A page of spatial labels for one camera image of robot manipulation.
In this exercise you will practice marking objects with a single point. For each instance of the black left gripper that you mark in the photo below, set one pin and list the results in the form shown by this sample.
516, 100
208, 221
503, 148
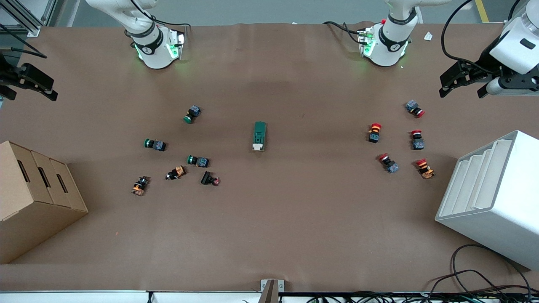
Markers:
481, 70

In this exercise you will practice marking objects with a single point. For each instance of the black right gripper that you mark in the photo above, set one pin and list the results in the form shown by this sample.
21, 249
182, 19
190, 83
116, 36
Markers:
9, 74

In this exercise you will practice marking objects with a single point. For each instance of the green load switch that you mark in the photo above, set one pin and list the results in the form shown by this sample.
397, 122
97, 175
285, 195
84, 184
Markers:
259, 134

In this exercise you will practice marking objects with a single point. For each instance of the red button grey block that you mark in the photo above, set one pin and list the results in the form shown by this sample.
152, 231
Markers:
389, 163
414, 108
417, 141

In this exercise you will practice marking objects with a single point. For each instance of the red button orange block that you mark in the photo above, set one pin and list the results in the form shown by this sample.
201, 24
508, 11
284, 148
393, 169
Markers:
374, 133
425, 169

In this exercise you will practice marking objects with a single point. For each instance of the brown cardboard box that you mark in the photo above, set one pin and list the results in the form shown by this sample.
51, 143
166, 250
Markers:
29, 210

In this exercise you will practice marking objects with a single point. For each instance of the white stepped rack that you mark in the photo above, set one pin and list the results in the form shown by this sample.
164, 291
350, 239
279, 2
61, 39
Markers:
501, 210

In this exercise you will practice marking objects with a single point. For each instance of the green push button switch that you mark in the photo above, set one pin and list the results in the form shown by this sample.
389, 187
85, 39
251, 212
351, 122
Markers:
198, 160
156, 144
192, 114

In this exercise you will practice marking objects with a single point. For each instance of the black orange button switch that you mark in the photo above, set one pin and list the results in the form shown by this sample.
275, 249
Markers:
176, 173
140, 186

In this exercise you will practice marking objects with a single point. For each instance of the black switch with red knob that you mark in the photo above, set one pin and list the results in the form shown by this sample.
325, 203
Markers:
208, 178

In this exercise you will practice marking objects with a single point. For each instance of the white table edge rail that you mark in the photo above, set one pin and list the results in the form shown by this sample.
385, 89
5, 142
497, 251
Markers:
84, 297

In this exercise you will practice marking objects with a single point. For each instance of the metal table bracket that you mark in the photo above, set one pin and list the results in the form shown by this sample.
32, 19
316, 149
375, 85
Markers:
271, 288

